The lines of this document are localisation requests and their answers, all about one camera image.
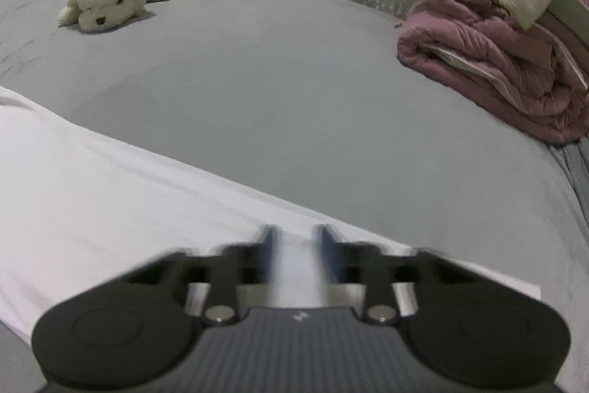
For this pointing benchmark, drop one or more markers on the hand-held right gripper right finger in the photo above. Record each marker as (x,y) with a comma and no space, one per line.
(327,257)

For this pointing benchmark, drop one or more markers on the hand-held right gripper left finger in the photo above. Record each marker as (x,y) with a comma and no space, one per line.
(268,257)

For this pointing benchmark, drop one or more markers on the white ribbed-waist shorts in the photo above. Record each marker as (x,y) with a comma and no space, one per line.
(92,199)

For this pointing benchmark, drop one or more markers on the mauve folded quilt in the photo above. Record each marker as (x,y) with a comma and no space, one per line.
(483,66)

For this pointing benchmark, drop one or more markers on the grey quilted blanket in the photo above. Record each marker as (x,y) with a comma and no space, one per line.
(575,181)

